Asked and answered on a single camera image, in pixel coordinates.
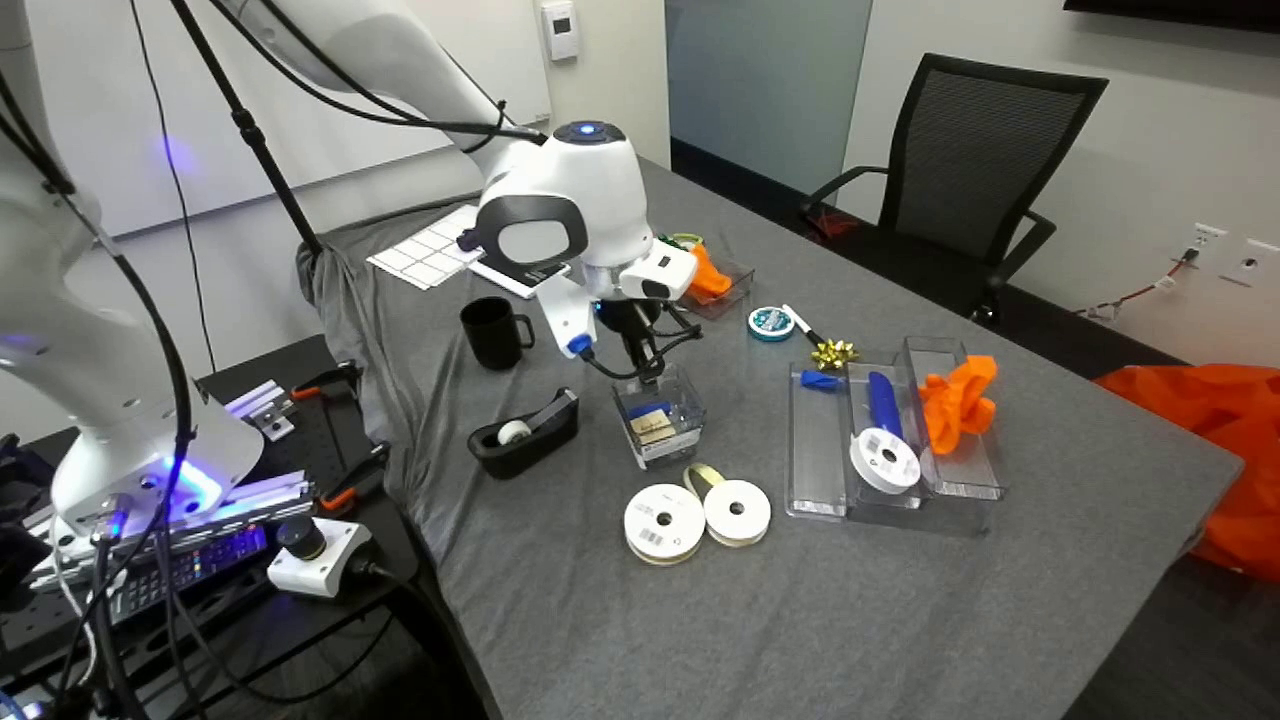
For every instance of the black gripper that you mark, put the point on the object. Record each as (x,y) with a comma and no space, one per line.
(647,315)

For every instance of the clear plastic container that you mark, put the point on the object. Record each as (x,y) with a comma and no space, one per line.
(634,402)
(662,456)

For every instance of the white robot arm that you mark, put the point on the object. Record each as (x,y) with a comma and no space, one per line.
(592,185)

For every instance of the kraft paper tags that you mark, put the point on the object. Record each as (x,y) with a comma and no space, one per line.
(654,424)

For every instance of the orange ribbon piece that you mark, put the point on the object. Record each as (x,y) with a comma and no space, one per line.
(708,273)

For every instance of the clear tray with bows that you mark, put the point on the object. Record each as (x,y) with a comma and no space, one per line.
(730,286)

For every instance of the teal tape roll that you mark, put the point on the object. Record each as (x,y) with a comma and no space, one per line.
(768,320)

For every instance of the black cup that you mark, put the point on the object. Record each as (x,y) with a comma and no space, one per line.
(494,334)

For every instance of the large white ribbon spool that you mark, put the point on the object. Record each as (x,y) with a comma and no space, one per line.
(667,522)

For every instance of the small blue ribbon piece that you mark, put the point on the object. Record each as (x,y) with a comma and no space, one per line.
(821,383)

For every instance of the small white ribbon spool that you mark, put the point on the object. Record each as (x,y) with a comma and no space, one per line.
(739,514)

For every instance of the gold gift bow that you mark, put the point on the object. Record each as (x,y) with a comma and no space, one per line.
(833,353)

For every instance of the clear ridged organizer tray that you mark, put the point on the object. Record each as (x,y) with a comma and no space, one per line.
(819,455)

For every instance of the blue yellow small tool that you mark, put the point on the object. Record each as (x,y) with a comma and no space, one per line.
(886,402)

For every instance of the white label sheets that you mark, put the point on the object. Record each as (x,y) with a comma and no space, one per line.
(422,252)

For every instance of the white grey ribbon spool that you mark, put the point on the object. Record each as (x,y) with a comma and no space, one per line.
(886,462)

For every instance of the orange ribbon bow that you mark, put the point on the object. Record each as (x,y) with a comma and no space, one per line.
(962,402)

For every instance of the grey table cloth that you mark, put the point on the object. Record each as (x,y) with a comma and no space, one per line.
(825,625)

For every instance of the black office chair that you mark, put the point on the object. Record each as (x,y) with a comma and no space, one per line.
(995,145)

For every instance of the black tripod stand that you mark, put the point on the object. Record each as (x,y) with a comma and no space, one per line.
(262,145)

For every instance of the black equipment stand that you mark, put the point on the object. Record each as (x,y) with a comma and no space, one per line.
(265,642)

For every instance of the orange plastic bag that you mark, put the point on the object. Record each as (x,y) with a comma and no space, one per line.
(1203,424)

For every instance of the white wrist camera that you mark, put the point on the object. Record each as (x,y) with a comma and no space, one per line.
(662,278)

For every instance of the white wall thermostat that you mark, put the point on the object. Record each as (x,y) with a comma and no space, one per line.
(563,31)

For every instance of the white wall outlet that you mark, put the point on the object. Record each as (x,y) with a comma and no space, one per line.
(1253,263)
(1205,246)

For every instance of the black wall television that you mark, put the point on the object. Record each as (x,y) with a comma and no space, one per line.
(1174,10)

